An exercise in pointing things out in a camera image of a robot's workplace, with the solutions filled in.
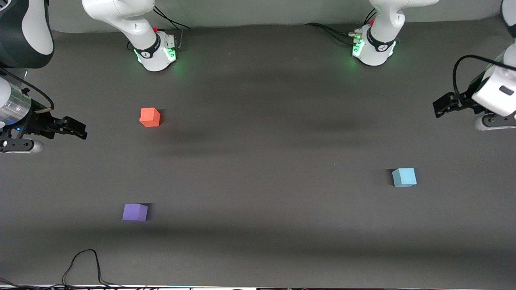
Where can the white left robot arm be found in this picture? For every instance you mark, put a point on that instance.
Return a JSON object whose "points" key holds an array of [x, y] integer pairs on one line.
{"points": [[379, 40]]}

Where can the blue foam block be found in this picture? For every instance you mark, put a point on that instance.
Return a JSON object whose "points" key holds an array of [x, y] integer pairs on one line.
{"points": [[404, 178]]}

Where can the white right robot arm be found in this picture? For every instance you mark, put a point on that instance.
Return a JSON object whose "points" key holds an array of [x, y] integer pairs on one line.
{"points": [[133, 24]]}

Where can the dark grey table mat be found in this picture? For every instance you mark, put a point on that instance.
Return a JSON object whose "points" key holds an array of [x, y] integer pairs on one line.
{"points": [[258, 201]]}

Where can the orange foam block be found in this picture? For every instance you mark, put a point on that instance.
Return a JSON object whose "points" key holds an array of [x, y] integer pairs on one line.
{"points": [[149, 117]]}

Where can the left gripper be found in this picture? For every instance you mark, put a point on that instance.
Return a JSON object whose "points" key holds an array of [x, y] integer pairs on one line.
{"points": [[464, 98]]}

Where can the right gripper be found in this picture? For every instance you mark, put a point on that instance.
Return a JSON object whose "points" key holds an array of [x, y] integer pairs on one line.
{"points": [[37, 123]]}

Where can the purple foam block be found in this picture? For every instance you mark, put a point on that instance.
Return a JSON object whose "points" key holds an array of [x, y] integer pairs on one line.
{"points": [[134, 212]]}

